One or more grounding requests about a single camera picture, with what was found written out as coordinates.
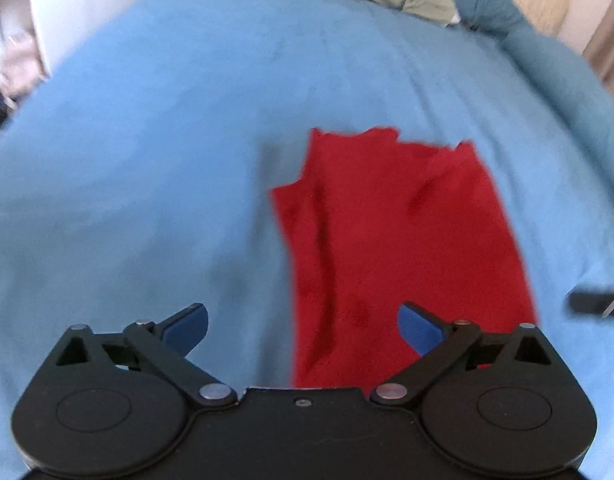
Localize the red knit sweater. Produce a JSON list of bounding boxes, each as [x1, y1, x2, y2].
[[270, 127, 540, 390]]

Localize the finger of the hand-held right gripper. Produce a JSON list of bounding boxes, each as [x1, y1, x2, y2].
[[568, 286, 614, 319]]

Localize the beige curtain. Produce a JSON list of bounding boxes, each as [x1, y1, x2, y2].
[[581, 0, 614, 92]]

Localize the white shelf unit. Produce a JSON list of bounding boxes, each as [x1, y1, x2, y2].
[[0, 0, 54, 128]]

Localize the blue duvet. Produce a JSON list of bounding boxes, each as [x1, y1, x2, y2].
[[501, 22, 614, 171]]

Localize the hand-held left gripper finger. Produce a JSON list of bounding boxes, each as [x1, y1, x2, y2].
[[369, 302, 558, 407]]

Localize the blue pillow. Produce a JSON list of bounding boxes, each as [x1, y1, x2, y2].
[[443, 0, 529, 47]]

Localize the bed with blue sheet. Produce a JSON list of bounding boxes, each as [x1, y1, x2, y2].
[[0, 0, 614, 480]]

